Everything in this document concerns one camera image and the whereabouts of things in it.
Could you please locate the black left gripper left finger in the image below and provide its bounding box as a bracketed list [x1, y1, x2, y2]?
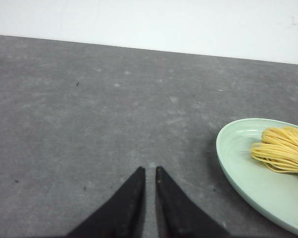
[66, 167, 146, 238]

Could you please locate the light green oval plate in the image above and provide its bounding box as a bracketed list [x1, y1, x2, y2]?
[216, 118, 298, 235]

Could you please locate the yellow vermicelli noodle bundle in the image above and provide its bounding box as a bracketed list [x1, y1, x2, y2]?
[250, 126, 298, 175]

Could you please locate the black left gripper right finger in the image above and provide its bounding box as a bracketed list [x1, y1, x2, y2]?
[155, 166, 230, 238]

